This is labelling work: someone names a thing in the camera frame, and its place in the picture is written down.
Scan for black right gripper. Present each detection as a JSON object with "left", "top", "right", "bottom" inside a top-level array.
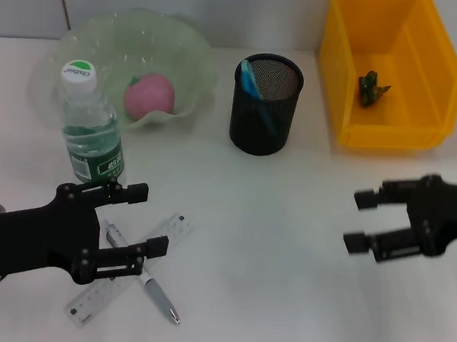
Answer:
[{"left": 340, "top": 162, "right": 457, "bottom": 273}]

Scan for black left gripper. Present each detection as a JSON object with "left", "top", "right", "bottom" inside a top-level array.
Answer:
[{"left": 0, "top": 165, "right": 177, "bottom": 302}]

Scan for grey white pen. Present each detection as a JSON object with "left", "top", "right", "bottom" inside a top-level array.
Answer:
[{"left": 94, "top": 219, "right": 193, "bottom": 327}]

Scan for transparent plastic ruler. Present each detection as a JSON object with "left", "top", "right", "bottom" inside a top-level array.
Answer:
[{"left": 63, "top": 200, "right": 198, "bottom": 340}]

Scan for clear bottle with green label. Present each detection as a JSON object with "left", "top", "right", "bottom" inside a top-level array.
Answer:
[{"left": 46, "top": 57, "right": 140, "bottom": 192}]

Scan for pink peach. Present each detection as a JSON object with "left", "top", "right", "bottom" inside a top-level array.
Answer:
[{"left": 121, "top": 69, "right": 179, "bottom": 126}]

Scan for blue scissors with cover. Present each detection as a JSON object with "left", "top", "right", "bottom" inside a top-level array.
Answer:
[{"left": 233, "top": 57, "right": 287, "bottom": 137}]

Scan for black mesh pen holder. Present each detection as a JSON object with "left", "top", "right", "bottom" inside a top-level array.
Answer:
[{"left": 225, "top": 50, "right": 308, "bottom": 161}]

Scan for yellow plastic bin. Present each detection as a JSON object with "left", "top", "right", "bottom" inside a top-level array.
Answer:
[{"left": 307, "top": 0, "right": 457, "bottom": 161}]

